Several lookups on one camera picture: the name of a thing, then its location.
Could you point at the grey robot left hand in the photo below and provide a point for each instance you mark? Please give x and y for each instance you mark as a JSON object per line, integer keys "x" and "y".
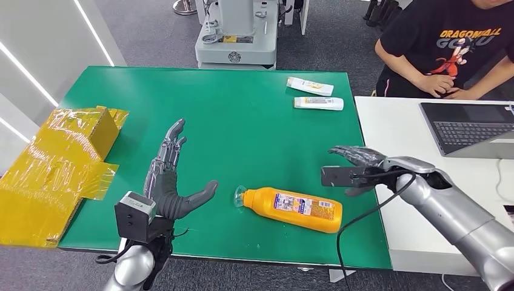
{"x": 164, "y": 192}

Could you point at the person's right hand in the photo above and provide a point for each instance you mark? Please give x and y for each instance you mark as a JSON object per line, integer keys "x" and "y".
{"x": 435, "y": 85}

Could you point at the person's left hand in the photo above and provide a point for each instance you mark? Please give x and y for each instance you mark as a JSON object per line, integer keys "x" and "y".
{"x": 461, "y": 95}

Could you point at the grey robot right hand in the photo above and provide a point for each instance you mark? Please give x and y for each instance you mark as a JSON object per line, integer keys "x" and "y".
{"x": 361, "y": 154}

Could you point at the orange plastic bottle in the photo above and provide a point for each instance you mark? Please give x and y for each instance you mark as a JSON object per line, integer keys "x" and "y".
{"x": 297, "y": 211}

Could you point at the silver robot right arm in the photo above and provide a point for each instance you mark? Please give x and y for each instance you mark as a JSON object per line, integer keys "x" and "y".
{"x": 453, "y": 217}

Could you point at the person's right forearm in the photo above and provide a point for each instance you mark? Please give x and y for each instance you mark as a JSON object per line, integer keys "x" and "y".
{"x": 395, "y": 64}

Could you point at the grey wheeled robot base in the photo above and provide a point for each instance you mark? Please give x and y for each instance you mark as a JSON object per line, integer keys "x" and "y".
{"x": 237, "y": 48}

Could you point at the person's left forearm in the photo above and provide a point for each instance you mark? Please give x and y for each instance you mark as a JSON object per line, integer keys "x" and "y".
{"x": 494, "y": 78}

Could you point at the dark grey laptop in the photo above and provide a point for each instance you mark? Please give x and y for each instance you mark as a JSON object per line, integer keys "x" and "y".
{"x": 465, "y": 128}

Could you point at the white desk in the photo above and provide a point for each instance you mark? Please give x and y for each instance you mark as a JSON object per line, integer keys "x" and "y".
{"x": 401, "y": 136}

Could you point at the person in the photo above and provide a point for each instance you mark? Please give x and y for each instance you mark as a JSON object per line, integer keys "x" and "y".
{"x": 425, "y": 36}

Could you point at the white tube grey print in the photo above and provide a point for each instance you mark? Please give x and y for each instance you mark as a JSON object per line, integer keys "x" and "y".
{"x": 319, "y": 103}

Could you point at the white tube yellow print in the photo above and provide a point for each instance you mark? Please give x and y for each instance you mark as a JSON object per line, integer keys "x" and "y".
{"x": 309, "y": 86}

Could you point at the black chair legs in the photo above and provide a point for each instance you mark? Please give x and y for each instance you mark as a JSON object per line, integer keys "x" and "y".
{"x": 381, "y": 14}

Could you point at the green table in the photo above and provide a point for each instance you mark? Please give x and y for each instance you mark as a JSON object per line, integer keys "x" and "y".
{"x": 241, "y": 132}

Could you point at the yellow taped cardboard box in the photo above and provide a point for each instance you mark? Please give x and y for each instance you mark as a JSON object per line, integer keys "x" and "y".
{"x": 52, "y": 176}

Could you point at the white table foot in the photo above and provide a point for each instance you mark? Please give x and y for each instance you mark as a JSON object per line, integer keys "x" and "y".
{"x": 339, "y": 275}

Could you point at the dark flat item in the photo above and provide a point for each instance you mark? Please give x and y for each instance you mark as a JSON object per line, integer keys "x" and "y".
{"x": 510, "y": 215}

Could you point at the white furniture panel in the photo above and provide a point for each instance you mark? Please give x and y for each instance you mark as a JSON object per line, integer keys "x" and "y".
{"x": 303, "y": 16}

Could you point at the chrome round stand base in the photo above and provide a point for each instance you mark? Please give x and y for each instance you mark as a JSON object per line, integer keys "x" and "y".
{"x": 184, "y": 7}

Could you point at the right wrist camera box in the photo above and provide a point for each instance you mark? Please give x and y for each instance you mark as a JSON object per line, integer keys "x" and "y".
{"x": 341, "y": 176}

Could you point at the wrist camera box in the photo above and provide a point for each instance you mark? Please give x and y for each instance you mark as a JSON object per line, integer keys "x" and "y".
{"x": 134, "y": 219}
{"x": 341, "y": 176}

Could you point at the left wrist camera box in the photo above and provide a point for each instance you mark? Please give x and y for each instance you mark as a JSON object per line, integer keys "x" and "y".
{"x": 134, "y": 219}

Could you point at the white wall light strip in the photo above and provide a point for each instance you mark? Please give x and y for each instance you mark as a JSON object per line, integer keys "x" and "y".
{"x": 94, "y": 34}
{"x": 14, "y": 129}
{"x": 28, "y": 72}

